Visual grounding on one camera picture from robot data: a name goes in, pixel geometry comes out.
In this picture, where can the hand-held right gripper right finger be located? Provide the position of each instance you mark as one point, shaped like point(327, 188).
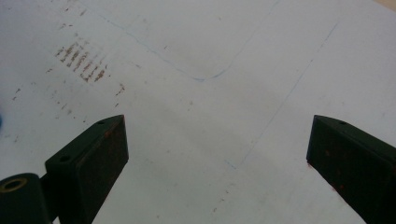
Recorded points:
point(355, 161)

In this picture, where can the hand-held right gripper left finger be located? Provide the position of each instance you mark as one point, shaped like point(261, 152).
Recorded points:
point(93, 161)

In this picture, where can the light wooden table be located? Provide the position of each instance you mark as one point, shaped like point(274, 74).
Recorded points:
point(389, 2)

